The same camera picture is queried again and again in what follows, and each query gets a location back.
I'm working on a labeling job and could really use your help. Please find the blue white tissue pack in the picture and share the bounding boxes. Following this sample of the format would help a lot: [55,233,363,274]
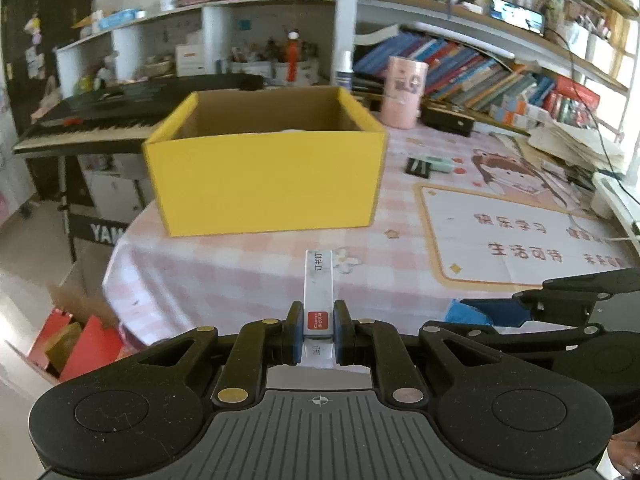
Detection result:
[96,8,147,31]

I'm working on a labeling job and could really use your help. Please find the red cardboard box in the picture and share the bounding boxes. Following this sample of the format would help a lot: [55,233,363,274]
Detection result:
[5,305,126,387]

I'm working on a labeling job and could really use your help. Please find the white bookshelf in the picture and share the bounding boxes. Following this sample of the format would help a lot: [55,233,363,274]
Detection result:
[330,0,640,111]

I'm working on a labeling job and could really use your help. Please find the white cubby shelf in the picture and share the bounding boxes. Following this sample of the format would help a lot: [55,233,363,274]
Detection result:
[54,0,342,87]

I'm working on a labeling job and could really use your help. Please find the light blue small item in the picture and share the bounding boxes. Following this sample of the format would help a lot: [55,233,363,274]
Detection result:
[444,299,494,327]

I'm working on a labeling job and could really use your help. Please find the row of books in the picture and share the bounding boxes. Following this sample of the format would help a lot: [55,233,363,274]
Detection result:
[352,0,640,131]

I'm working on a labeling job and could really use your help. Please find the pink cylindrical container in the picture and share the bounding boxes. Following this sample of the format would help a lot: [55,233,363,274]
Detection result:
[381,56,429,129]

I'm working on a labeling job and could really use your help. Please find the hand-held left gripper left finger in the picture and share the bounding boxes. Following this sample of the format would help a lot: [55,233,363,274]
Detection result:
[132,300,305,409]

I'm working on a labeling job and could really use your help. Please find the black electronic piano keyboard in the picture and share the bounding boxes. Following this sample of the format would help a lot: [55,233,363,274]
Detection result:
[12,74,266,157]

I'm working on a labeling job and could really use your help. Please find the black case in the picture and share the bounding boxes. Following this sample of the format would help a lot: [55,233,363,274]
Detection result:
[422,104,476,137]

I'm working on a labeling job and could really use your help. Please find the stack of papers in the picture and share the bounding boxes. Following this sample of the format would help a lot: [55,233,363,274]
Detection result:
[520,120,627,182]

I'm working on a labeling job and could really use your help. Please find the red tube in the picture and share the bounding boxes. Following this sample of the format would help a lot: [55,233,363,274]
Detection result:
[286,30,302,83]

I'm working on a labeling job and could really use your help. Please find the yellow cardboard box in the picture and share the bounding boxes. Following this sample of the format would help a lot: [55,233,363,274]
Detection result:
[141,86,389,237]

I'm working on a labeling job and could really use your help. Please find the white power strip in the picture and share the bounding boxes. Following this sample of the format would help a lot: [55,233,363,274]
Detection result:
[592,172,640,251]

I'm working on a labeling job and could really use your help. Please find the pink checked desktop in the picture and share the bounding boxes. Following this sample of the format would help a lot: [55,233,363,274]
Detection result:
[102,87,640,376]

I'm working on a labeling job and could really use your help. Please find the person's right hand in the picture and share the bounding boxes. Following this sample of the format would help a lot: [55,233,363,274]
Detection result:
[606,430,640,480]

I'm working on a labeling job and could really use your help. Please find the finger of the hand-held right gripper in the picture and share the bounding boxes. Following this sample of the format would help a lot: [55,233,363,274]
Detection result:
[459,267,640,329]
[447,322,607,365]

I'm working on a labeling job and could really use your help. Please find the black cable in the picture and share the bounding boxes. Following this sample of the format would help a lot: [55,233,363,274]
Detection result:
[542,22,640,196]

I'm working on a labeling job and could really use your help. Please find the white slim box red label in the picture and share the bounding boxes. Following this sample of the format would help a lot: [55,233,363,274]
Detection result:
[302,249,335,366]

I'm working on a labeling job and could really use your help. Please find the mint green small box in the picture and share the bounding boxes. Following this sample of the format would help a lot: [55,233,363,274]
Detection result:
[405,156,457,179]

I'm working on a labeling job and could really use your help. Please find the black keyboard stand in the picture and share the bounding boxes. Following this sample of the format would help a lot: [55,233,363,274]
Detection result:
[20,152,151,264]

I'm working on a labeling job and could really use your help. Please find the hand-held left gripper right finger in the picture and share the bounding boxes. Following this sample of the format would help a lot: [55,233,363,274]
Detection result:
[333,300,506,407]

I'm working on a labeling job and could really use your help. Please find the white carton red label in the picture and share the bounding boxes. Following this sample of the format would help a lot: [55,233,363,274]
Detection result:
[175,44,206,77]

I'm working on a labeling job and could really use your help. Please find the white pen holder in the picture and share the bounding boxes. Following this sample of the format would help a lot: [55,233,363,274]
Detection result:
[272,60,321,85]

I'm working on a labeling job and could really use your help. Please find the tablet with lit screen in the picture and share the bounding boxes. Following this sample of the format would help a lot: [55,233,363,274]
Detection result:
[489,0,546,36]

